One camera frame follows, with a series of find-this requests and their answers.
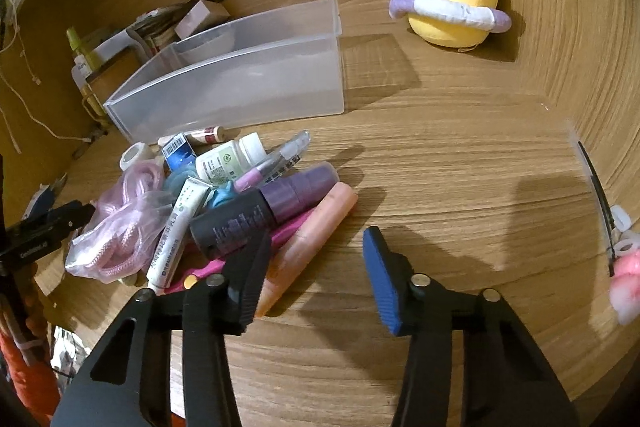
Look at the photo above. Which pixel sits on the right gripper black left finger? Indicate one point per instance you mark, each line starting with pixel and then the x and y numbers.
pixel 125 379

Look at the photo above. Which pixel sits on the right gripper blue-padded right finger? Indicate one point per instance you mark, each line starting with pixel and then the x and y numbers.
pixel 507 380

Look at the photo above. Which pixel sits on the red white small tube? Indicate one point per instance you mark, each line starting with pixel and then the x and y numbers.
pixel 208 135

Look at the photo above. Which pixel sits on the blue white small box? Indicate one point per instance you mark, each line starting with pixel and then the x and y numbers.
pixel 177 152

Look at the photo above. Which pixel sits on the white tape roll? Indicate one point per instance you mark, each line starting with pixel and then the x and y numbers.
pixel 135 153

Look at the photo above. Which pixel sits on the stack of books papers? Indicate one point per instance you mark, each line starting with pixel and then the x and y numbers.
pixel 148 34

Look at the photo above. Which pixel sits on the white green-label bottle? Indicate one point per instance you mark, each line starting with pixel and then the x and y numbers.
pixel 228 161

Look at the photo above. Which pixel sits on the clear plastic storage bin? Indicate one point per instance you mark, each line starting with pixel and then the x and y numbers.
pixel 271 66

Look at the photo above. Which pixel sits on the pink pen clear cap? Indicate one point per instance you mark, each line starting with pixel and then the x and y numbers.
pixel 278 162

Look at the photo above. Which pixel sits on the small pink white box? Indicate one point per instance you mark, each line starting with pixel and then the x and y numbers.
pixel 203 15

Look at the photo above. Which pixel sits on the magenta pink scissors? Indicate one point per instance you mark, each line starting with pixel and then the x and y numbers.
pixel 195 266

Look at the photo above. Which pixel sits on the white ointment tube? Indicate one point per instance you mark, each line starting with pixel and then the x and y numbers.
pixel 166 255

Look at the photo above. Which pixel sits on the pink fluffy hair clip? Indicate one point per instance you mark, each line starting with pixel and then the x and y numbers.
pixel 621 248

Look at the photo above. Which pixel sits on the brown cylindrical container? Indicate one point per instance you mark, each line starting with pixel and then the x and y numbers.
pixel 109 78

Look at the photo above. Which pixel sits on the dark purple spray bottle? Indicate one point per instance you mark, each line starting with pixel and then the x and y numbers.
pixel 228 227

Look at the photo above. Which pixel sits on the peach pink tube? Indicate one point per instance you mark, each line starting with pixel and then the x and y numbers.
pixel 292 258

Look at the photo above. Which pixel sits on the green cap spray bottle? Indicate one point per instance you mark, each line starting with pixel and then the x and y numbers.
pixel 85 59

